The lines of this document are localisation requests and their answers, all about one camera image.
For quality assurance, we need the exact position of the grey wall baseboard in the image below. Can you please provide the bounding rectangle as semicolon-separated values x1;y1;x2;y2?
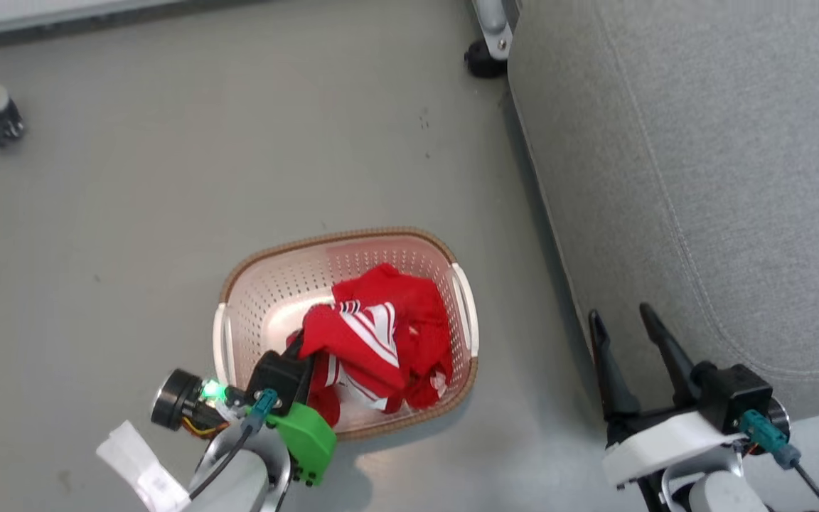
0;0;268;53

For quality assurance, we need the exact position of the black cable teal plug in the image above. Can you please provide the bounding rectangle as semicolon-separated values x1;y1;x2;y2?
189;388;281;501
739;410;819;512

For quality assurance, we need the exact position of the pale perforated plastic laundry basket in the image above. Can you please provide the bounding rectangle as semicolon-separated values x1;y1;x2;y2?
213;227;480;440

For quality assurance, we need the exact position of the black caster wheel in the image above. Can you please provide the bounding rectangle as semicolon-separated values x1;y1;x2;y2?
464;41;509;79
0;99;26;149

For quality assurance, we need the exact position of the left black cable teal plug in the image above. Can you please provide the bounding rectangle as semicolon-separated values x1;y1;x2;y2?
189;388;281;501

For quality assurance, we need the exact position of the white paper tag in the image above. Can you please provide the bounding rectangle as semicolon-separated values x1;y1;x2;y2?
95;420;192;512

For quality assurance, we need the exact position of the red white-striped garment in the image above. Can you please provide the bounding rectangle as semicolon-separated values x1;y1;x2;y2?
286;263;454;427

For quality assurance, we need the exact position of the grey fabric sofa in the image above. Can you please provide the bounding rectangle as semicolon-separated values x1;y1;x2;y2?
507;0;819;422

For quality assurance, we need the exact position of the right black cable teal plug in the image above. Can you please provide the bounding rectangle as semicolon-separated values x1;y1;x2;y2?
739;410;819;512

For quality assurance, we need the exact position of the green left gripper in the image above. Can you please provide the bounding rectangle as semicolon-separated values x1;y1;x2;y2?
266;333;337;487

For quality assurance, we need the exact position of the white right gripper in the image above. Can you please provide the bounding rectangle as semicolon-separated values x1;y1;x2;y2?
588;304;746;490

